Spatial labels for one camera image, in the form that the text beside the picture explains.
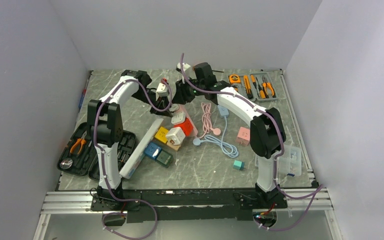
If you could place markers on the pink cube socket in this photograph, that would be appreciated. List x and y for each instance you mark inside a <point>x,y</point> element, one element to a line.
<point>243,137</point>

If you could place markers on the black tool case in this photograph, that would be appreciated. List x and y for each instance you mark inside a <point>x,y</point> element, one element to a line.
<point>80,158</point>

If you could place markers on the white power strip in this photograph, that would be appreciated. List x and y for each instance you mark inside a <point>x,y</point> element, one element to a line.
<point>138,154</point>

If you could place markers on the green cube adapter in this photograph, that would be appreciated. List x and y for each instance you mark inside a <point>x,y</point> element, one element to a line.
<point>164,158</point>

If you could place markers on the orange pliers in case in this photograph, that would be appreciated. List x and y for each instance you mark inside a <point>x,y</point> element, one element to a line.
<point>78,147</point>

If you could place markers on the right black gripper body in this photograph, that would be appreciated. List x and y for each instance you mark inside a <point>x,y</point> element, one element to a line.
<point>189,92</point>

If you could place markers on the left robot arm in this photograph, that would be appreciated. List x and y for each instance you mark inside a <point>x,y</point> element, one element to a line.
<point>105,125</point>

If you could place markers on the grey tool tray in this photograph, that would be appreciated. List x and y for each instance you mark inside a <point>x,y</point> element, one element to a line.
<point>256,87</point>

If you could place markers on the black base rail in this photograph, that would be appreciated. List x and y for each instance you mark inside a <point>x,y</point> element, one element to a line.
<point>191,204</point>

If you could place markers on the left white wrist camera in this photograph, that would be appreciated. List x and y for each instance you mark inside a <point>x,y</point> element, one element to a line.
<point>162,90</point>

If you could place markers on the red blue pen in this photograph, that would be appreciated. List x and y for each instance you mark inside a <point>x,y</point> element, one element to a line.
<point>83,93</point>

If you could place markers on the blue cube adapter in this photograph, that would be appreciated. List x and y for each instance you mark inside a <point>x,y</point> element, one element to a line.
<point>152,150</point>

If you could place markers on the light blue power strip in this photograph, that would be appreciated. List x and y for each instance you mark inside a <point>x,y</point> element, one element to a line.
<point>223,111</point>

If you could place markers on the white cube adapter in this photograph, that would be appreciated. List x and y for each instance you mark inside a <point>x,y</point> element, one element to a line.
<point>175,136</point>

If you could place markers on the yellow cube adapter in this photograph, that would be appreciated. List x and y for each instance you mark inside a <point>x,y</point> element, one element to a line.
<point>160,135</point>

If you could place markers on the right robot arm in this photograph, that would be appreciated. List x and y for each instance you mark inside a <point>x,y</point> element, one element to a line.
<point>267,134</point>

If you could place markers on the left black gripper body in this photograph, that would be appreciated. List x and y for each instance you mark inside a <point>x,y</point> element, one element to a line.
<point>157,104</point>

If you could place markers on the clear screw box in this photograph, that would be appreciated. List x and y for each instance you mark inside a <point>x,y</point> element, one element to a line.
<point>290,163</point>

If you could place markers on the pink power strip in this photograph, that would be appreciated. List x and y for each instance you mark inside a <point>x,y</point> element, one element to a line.
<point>179,107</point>

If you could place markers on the teal cube plug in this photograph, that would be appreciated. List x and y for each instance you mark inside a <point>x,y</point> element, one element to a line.
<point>238,165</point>

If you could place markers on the beige cube adapter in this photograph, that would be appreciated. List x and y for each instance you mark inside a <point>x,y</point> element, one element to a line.
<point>173,147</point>

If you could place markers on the small white plug adapter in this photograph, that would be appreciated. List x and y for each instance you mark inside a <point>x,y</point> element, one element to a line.
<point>178,118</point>

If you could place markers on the red cube adapter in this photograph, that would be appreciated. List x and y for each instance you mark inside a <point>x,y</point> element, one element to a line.
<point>186,127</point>

